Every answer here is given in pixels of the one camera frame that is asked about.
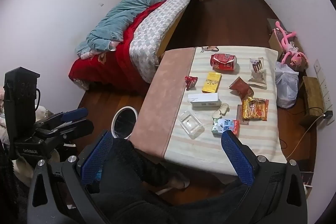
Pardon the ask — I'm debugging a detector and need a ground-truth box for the blue quilt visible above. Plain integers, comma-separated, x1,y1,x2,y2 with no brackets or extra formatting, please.
76,0,195,57

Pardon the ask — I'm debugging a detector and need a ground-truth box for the wooden box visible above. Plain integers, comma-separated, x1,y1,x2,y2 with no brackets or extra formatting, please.
299,76,326,128

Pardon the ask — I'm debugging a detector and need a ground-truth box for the small red wrapper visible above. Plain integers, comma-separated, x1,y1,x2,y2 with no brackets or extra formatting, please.
184,76,198,90

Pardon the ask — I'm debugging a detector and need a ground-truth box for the yellow snack packet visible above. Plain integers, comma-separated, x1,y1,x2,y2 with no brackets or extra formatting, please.
241,97,270,121

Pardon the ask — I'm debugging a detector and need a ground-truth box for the round white trash bin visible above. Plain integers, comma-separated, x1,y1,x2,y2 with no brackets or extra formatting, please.
111,106,138,139

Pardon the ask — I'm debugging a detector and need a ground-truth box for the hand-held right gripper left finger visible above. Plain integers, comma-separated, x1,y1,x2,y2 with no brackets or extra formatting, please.
27,130,114,224

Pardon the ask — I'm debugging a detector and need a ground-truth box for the person's dark trouser leg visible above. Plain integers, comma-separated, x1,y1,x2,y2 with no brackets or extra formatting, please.
91,137,263,224

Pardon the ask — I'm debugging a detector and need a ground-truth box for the yellow carton box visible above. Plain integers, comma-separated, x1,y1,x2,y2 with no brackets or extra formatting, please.
202,72,222,93

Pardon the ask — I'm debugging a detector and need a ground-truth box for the person's left forearm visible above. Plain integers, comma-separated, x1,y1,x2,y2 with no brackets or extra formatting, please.
0,143,27,224

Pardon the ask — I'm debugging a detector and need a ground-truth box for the white plastic bag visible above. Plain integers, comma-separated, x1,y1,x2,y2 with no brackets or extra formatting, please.
275,61,300,109

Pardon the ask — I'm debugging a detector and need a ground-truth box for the wooden bed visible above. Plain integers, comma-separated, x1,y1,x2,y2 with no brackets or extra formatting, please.
69,0,204,94

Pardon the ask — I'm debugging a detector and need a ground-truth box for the pink plush toy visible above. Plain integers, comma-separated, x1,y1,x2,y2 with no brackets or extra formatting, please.
273,21,308,67

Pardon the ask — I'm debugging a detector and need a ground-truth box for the crumpled beige wrapper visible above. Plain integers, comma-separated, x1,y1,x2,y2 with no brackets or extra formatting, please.
212,103,230,120

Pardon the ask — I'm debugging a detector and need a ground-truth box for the brown paper card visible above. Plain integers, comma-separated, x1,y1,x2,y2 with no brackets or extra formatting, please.
236,105,250,125

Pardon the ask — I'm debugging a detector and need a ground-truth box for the long white box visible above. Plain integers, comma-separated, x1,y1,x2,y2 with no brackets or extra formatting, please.
187,93,220,108

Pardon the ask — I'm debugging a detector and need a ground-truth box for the printed bag with black handle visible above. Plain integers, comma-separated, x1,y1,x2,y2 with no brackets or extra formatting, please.
201,46,220,54

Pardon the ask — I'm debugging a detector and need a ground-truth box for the brown cardboard box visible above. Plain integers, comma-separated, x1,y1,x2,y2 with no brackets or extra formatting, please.
267,18,289,57

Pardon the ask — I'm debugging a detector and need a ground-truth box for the red sauce packet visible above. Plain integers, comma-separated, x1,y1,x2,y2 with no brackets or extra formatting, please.
228,76,255,98

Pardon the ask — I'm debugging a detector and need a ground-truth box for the blue milk carton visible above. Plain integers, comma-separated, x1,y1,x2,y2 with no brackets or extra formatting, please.
211,118,240,137

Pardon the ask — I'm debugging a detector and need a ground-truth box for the white cable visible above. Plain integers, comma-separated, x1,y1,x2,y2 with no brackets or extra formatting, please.
286,115,326,159

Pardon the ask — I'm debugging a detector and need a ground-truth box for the checkered bed sheet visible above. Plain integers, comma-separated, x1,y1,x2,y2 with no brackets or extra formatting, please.
129,0,196,84

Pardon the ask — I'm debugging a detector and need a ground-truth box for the crushed red can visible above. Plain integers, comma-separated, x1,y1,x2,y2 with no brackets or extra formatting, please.
210,53,238,72

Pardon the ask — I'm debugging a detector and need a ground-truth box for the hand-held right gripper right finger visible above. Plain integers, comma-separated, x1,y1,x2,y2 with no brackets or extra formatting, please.
221,130,307,224

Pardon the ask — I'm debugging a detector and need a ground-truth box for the red blanket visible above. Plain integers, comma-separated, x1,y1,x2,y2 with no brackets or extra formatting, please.
69,0,169,91

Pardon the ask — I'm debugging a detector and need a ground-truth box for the pink white garment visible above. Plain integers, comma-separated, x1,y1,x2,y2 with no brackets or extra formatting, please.
81,40,118,60

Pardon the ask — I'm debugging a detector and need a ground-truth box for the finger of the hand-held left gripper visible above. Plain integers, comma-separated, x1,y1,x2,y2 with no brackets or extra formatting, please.
50,119,94,144
35,108,88,132

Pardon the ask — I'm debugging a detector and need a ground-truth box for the white wall socket panel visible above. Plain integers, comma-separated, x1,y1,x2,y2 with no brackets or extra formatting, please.
314,59,335,126

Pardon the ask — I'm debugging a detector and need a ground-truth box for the clear plastic tray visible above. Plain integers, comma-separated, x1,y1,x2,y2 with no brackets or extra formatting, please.
178,111,205,140

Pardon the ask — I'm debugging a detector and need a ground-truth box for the white chocolate stick packet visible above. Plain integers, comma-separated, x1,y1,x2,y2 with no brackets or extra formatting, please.
248,57,268,89

